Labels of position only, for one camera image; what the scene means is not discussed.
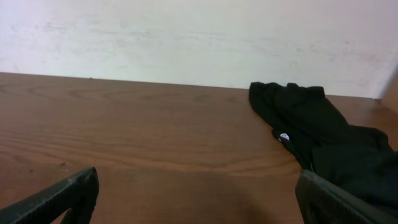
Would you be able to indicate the black folded garment pile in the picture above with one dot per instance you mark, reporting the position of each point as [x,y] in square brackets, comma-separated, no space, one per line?
[356,159]

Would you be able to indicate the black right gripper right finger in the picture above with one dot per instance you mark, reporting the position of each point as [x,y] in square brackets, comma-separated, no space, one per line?
[322,202]

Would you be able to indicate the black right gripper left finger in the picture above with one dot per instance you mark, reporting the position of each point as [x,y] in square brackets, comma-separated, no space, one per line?
[74,197]

